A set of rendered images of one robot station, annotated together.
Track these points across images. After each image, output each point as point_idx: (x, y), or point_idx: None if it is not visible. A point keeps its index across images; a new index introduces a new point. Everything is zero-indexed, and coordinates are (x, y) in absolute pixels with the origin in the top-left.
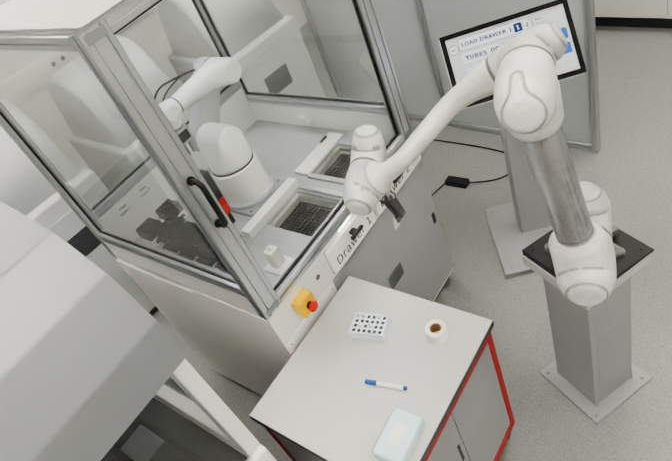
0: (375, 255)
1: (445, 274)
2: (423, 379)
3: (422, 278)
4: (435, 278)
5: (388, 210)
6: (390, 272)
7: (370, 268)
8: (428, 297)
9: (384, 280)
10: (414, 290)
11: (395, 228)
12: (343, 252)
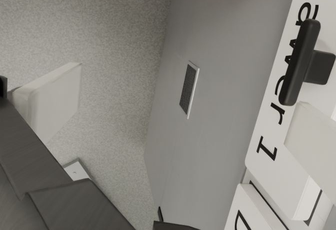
0: (226, 86)
1: (147, 142)
2: None
3: (162, 117)
4: (153, 129)
5: (224, 206)
6: (195, 85)
7: (228, 53)
8: (156, 101)
9: (201, 63)
10: (167, 94)
11: (71, 63)
12: None
